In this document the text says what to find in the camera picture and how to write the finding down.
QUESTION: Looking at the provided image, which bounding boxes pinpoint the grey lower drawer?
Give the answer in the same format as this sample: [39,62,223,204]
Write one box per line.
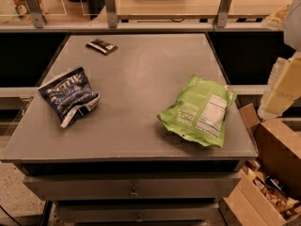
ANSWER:
[56,203,218,223]

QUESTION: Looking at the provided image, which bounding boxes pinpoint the grey upper drawer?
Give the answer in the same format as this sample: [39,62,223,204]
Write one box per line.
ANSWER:
[24,173,241,202]

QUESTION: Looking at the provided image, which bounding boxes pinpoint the snack packets in box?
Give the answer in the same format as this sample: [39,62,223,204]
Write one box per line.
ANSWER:
[243,166,300,219]

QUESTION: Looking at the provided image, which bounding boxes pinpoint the left metal bracket post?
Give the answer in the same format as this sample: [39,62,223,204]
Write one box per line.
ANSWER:
[25,0,46,28]

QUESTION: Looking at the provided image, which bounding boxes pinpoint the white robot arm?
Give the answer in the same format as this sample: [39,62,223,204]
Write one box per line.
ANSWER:
[258,0,301,121]

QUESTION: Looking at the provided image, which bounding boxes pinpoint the dark rxbar chocolate wrapper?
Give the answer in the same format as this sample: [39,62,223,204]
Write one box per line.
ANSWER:
[86,39,118,56]

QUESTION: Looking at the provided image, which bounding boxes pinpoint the open cardboard box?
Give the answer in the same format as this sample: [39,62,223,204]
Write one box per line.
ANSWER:
[220,104,301,226]

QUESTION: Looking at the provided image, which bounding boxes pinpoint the metal bracket post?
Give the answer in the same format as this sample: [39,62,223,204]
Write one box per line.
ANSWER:
[25,0,46,28]
[104,0,119,28]
[214,0,232,27]

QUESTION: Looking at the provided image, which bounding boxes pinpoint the blue kettle chip bag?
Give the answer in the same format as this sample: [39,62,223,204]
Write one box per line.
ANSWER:
[39,67,101,128]

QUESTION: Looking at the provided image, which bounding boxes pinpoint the grey drawer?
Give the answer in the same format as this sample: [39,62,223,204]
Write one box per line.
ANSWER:
[24,173,241,202]
[56,203,218,223]

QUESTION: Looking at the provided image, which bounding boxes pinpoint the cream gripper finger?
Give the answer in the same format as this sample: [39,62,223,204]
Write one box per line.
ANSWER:
[258,52,301,121]

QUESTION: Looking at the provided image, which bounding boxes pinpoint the green chip bag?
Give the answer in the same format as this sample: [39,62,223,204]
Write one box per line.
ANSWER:
[157,75,237,148]

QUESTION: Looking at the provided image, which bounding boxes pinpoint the middle metal bracket post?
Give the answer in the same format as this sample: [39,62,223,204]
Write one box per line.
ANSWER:
[104,0,119,28]

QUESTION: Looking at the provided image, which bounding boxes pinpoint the right metal bracket post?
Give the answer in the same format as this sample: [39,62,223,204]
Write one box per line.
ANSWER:
[214,0,232,27]

